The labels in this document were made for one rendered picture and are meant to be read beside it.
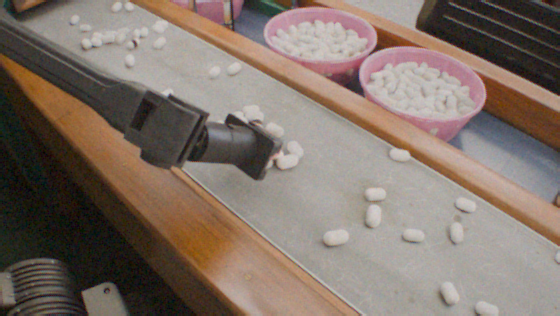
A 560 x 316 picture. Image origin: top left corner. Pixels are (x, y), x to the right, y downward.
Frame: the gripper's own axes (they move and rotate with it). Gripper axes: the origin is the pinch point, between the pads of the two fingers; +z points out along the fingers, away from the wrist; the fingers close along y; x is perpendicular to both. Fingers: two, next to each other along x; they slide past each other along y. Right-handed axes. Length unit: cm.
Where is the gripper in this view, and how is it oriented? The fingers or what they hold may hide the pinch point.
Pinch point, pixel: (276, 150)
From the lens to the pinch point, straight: 75.0
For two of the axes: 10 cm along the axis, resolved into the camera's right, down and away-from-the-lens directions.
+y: -7.1, -4.8, 5.1
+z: 5.6, 0.4, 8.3
